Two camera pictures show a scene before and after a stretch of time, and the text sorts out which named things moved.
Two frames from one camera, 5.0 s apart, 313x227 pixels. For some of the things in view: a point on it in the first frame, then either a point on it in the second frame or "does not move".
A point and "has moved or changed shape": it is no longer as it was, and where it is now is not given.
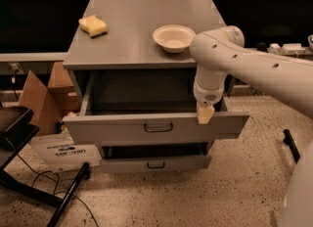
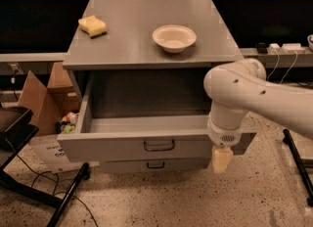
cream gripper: (206, 95) → (225, 137)
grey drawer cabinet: (133, 77) does not move
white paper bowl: (175, 38) does not move
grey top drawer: (150, 105) has moved or changed shape
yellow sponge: (93, 25) does not move
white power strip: (287, 48) does not move
